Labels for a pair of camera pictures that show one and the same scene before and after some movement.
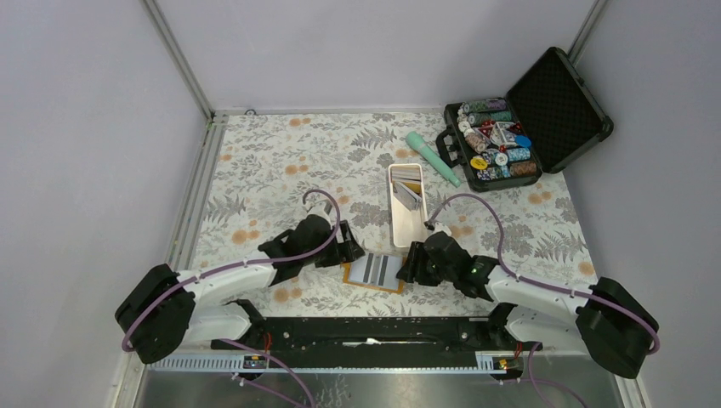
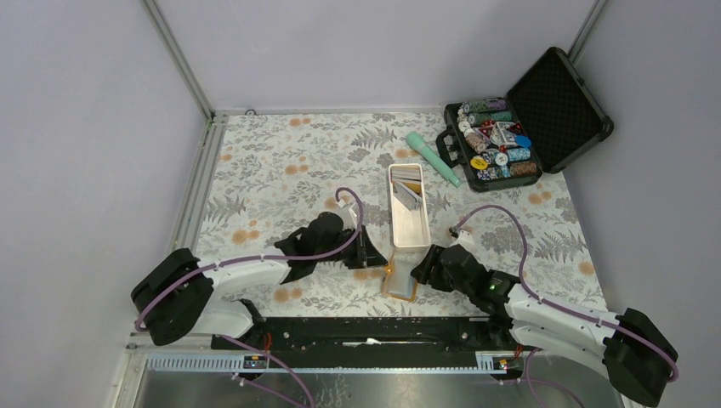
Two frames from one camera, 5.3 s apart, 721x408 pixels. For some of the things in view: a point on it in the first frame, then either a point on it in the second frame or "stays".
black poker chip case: [550, 116] stays
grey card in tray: [410, 200] stays
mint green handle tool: [415, 141] stays
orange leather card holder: [346, 273] -> [398, 280]
